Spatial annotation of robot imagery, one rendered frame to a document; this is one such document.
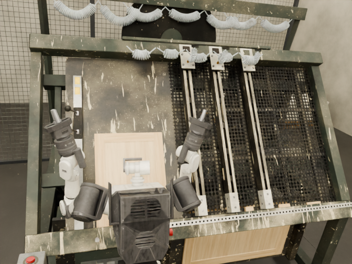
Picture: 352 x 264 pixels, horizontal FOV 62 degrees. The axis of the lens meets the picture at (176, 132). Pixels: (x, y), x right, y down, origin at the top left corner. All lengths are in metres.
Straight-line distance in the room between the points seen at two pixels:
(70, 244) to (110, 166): 0.49
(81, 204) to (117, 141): 0.70
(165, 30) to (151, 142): 0.99
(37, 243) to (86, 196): 0.60
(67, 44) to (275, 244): 2.22
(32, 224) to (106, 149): 0.58
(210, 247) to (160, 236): 1.20
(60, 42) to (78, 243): 1.22
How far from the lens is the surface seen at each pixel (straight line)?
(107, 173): 1.87
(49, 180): 1.93
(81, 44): 2.07
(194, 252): 2.42
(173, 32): 2.50
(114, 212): 1.31
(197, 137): 1.50
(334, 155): 2.58
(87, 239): 1.83
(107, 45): 2.08
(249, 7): 2.71
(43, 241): 1.84
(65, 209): 1.59
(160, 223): 1.24
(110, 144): 1.91
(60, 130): 1.41
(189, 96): 2.08
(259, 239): 2.62
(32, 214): 1.85
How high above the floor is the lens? 2.12
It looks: 23 degrees down
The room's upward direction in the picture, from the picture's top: 6 degrees clockwise
